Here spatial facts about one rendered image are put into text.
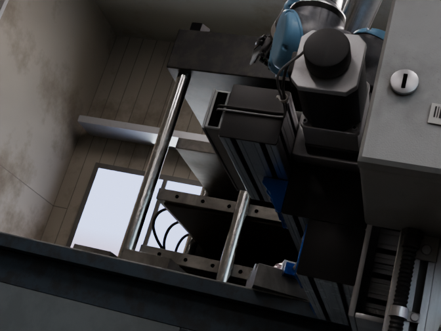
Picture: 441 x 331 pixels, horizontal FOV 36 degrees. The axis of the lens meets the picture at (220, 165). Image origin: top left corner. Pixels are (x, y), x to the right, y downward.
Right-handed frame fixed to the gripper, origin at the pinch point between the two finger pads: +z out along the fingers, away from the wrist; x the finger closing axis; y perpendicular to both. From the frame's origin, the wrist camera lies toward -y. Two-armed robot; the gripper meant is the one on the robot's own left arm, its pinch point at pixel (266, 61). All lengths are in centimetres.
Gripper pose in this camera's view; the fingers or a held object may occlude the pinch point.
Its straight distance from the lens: 197.8
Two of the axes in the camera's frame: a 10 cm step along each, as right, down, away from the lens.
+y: -3.9, 8.5, -3.5
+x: 9.0, 4.4, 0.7
